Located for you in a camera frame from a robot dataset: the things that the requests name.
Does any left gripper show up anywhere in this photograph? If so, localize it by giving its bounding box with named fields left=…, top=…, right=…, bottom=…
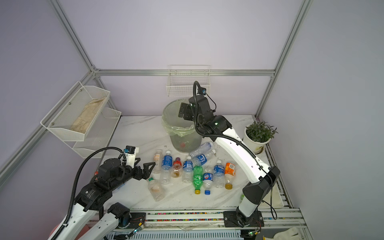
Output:
left=110, top=158, right=155, bottom=191

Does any clear bottle green cap ring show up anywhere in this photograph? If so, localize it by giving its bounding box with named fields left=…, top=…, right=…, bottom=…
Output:
left=146, top=177, right=166, bottom=202

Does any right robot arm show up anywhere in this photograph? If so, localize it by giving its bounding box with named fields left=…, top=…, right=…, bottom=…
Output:
left=179, top=81, right=281, bottom=228

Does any grey bin with green liner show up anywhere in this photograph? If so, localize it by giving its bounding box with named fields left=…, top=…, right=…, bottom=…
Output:
left=162, top=99, right=202, bottom=153

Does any clear bottle near bin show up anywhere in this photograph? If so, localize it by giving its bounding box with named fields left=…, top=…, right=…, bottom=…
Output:
left=189, top=142, right=214, bottom=159

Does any beige label small bottle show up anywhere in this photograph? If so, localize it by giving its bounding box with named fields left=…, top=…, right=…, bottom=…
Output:
left=152, top=149, right=164, bottom=174

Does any blue label bottle left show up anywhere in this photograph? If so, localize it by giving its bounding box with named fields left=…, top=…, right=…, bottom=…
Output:
left=160, top=150, right=173, bottom=185

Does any red cap small bottle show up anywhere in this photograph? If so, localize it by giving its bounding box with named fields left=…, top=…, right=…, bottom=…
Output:
left=171, top=158, right=182, bottom=178

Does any blue label bottle centre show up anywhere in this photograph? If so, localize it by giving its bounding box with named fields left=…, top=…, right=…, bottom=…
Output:
left=182, top=156, right=194, bottom=183

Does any blue label water bottle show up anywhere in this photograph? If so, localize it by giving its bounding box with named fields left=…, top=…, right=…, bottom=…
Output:
left=192, top=149, right=217, bottom=167

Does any green soda bottle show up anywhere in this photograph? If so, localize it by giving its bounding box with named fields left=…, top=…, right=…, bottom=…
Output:
left=193, top=166, right=203, bottom=195

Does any pepsi bottle blue cap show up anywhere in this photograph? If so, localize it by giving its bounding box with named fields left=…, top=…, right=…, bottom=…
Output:
left=203, top=167, right=214, bottom=196

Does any blue label bottle right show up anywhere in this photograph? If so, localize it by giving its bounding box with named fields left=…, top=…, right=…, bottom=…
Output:
left=213, top=160, right=225, bottom=188

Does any orange label yellow cap bottle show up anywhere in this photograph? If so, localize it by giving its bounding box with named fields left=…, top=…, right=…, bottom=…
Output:
left=225, top=162, right=236, bottom=190

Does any potted green plant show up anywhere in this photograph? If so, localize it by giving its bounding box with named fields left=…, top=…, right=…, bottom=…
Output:
left=243, top=121, right=278, bottom=154

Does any beige cloth in shelf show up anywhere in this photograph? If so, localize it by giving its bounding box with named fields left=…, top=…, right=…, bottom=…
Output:
left=70, top=98, right=106, bottom=134

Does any white two-tier mesh shelf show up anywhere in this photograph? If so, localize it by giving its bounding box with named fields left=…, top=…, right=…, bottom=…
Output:
left=41, top=82, right=121, bottom=159

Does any white green work glove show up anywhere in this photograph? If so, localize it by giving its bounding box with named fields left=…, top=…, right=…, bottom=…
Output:
left=270, top=183, right=285, bottom=209

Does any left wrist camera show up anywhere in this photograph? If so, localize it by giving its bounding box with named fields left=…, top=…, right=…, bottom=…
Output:
left=124, top=146, right=140, bottom=168

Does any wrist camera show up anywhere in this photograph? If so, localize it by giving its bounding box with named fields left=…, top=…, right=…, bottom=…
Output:
left=124, top=146, right=140, bottom=168
left=198, top=87, right=207, bottom=96

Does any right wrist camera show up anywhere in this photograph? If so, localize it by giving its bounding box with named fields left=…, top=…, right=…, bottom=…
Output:
left=198, top=87, right=207, bottom=96

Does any white wire wall basket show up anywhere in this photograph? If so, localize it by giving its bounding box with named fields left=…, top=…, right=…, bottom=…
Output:
left=166, top=65, right=211, bottom=98

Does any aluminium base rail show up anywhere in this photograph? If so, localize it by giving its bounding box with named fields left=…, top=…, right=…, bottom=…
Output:
left=131, top=208, right=313, bottom=240

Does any white glove at rail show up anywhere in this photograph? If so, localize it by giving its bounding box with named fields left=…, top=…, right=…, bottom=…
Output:
left=263, top=227, right=303, bottom=240

